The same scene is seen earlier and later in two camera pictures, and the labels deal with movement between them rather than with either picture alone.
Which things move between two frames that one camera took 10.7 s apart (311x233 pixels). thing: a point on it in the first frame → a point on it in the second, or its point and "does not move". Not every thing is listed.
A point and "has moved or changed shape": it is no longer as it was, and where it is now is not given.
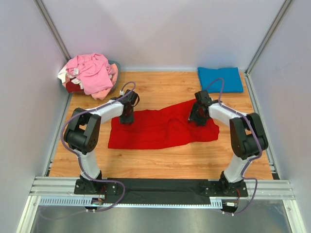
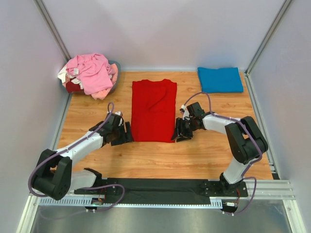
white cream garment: [61, 75] does not move
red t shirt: [159, 128] has moved or changed shape
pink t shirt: [93, 70] does not move
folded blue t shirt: [231, 77] does not move
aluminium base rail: [60, 191] does not move
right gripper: [192, 117] → [179, 133]
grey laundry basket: [116, 85] does not move
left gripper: [129, 121] → [128, 135]
